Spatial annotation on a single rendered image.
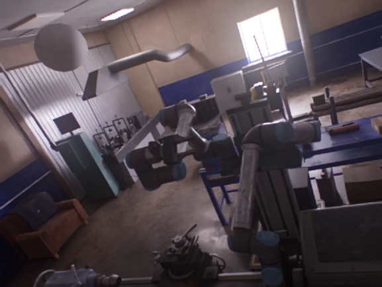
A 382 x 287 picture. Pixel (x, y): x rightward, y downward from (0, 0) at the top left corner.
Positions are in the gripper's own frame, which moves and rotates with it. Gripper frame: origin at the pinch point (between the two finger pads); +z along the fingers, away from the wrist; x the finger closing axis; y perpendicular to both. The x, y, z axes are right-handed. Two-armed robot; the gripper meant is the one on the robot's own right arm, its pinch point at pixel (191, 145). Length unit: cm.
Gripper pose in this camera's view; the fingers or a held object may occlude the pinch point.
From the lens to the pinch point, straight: 122.9
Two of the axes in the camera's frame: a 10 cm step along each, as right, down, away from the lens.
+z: 9.1, -2.1, -3.7
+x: 0.5, 9.1, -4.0
